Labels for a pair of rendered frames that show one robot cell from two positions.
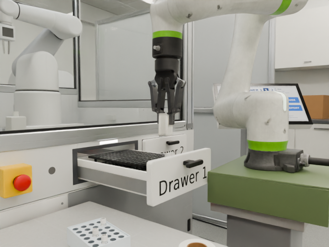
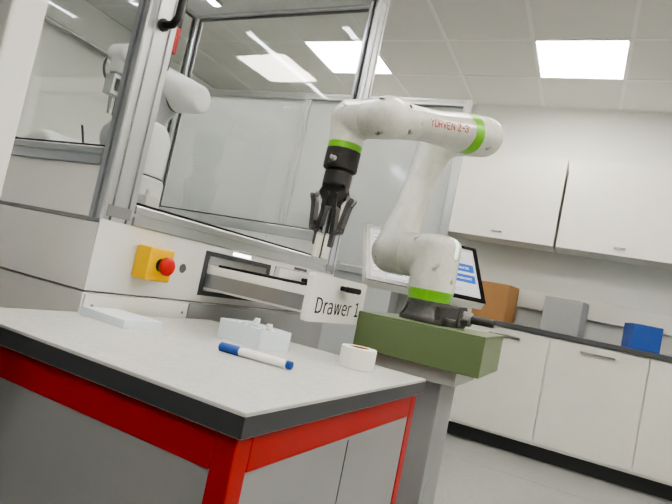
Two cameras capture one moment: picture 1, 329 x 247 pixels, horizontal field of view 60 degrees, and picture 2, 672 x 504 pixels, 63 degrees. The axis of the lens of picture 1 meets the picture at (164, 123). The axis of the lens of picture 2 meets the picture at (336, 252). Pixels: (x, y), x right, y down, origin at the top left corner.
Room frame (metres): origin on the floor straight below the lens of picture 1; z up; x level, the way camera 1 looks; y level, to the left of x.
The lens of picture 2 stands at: (-0.53, 0.21, 0.91)
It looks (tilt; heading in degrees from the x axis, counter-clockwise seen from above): 3 degrees up; 350
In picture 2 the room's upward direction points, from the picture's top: 12 degrees clockwise
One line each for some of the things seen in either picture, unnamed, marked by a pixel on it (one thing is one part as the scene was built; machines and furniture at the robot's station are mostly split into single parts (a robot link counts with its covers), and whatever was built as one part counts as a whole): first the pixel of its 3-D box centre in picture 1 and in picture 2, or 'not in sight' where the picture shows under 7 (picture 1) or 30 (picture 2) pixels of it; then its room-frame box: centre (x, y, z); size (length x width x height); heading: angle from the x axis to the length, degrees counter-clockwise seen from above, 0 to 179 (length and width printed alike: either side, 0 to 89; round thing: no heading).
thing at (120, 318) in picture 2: not in sight; (121, 318); (0.55, 0.39, 0.77); 0.13 x 0.09 x 0.02; 48
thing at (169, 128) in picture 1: (169, 124); (326, 247); (0.88, -0.01, 1.00); 0.03 x 0.01 x 0.07; 144
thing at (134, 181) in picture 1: (129, 166); (267, 288); (0.92, 0.11, 0.86); 0.40 x 0.26 x 0.06; 52
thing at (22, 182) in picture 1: (21, 182); (165, 266); (0.69, 0.35, 0.88); 0.04 x 0.03 x 0.04; 142
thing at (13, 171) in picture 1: (15, 180); (154, 263); (0.71, 0.38, 0.88); 0.07 x 0.05 x 0.07; 142
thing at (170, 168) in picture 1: (182, 173); (336, 300); (0.79, -0.05, 0.87); 0.29 x 0.02 x 0.11; 142
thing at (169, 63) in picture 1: (166, 74); (335, 189); (0.89, -0.01, 1.16); 0.08 x 0.07 x 0.09; 54
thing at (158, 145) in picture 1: (166, 149); (298, 289); (1.23, -0.01, 0.87); 0.29 x 0.02 x 0.11; 142
